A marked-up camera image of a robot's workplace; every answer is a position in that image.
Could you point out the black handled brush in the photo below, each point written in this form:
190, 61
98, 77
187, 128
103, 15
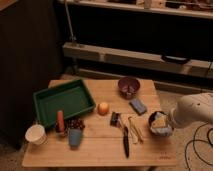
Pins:
116, 121

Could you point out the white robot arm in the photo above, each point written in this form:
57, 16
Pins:
192, 108

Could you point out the dark purple bowl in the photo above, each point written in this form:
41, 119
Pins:
128, 87

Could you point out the orange round fruit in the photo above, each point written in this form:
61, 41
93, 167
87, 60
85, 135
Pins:
103, 108

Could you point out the blue sponge block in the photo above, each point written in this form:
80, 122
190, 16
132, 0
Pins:
138, 106

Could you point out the green plastic tray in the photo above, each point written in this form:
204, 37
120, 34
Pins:
73, 98

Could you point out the dark red grape bunch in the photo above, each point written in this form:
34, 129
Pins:
76, 124

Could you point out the wooden tongs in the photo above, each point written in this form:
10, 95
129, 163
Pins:
135, 132

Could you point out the blue plastic cup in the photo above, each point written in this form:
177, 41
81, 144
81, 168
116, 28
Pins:
74, 137

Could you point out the metal pole stand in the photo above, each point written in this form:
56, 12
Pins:
72, 36

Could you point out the red carrot toy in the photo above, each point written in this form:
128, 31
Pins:
60, 118

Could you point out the black bowl with cloth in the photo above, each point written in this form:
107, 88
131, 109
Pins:
158, 124

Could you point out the white paper cup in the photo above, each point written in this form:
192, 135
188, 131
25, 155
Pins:
36, 134

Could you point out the black handle on shelf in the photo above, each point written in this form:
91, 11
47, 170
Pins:
175, 59

